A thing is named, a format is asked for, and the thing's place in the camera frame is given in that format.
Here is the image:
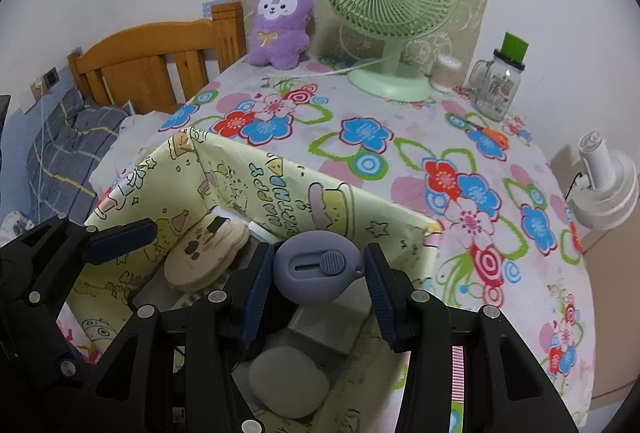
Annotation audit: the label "beige door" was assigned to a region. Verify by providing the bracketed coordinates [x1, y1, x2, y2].
[582, 211, 639, 409]

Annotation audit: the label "white oval earbuds case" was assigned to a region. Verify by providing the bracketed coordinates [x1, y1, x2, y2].
[248, 346, 330, 419]

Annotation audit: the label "white 45W charger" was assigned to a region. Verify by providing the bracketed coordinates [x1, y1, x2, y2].
[288, 278, 371, 355]

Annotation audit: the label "round hedgehog compact mirror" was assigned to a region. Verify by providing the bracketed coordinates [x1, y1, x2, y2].
[164, 213, 250, 292]

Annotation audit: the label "orange scissors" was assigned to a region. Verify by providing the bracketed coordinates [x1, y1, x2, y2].
[463, 117, 509, 150]

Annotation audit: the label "patterned green board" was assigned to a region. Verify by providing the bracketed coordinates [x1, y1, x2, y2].
[238, 0, 488, 83]

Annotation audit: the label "yellow fabric storage box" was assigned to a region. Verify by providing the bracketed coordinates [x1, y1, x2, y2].
[64, 124, 444, 433]

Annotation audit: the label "floral tablecloth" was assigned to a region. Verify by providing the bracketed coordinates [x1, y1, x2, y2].
[152, 60, 596, 425]

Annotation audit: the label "white fan power cable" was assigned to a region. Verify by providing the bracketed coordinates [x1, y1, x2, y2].
[278, 52, 396, 79]

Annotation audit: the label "glass jar green lid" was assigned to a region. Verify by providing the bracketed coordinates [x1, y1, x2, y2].
[469, 32, 528, 122]

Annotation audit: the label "wooden bed headboard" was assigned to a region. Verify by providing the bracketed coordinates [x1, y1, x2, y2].
[67, 1, 246, 114]

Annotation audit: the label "blue plaid bedding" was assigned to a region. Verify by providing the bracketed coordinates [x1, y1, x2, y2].
[1, 88, 129, 245]

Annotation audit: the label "purple plush bunny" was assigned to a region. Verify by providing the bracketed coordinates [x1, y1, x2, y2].
[247, 0, 314, 70]

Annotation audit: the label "white standing fan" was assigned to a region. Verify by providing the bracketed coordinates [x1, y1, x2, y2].
[565, 131, 639, 231]

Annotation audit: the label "cotton swab container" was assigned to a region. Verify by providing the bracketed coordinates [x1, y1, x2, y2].
[430, 54, 462, 93]

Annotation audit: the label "white remote control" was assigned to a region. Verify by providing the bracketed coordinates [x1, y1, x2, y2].
[172, 222, 279, 309]

